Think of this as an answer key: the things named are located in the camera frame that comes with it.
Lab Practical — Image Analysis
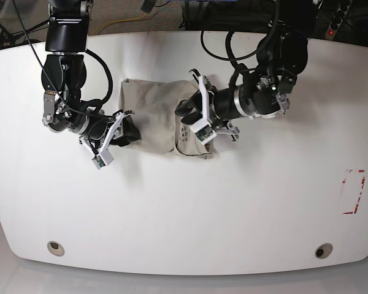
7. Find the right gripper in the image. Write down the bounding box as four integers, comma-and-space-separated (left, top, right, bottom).
79, 110, 141, 156

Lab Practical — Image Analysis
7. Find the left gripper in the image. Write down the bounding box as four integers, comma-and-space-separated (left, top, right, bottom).
175, 69, 239, 141

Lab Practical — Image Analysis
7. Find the beige T-shirt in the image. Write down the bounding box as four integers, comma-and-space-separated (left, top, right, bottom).
119, 79, 215, 159

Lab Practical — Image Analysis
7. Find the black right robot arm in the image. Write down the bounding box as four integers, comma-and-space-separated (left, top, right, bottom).
41, 1, 141, 155

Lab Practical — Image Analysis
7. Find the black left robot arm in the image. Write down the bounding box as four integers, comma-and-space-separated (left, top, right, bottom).
175, 26, 308, 145

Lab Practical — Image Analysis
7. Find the left table grommet hole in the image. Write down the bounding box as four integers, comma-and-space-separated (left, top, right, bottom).
47, 241, 65, 257

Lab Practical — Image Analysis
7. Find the table grommet hole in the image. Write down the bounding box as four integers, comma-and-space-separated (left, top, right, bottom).
47, 241, 65, 257
315, 243, 333, 259

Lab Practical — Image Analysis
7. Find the red tape rectangle marking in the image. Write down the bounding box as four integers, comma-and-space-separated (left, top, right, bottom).
339, 169, 366, 215

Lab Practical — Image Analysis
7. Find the right table grommet hole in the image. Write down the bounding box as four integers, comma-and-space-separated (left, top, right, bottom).
315, 243, 333, 259

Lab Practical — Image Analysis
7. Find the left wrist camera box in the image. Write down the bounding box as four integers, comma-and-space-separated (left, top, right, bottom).
190, 119, 217, 145

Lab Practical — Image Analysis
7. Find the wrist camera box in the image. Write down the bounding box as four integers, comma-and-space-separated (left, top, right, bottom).
190, 119, 217, 145
92, 150, 114, 170

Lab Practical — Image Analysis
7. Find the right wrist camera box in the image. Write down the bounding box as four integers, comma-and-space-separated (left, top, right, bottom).
92, 150, 114, 170

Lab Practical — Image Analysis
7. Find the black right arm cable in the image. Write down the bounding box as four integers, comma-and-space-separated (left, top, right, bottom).
79, 48, 114, 108

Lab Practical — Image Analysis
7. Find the yellow cable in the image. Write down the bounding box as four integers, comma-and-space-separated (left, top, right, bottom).
93, 10, 154, 36

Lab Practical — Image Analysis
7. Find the white power strip red switch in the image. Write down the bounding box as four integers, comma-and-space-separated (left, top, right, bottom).
324, 0, 353, 40

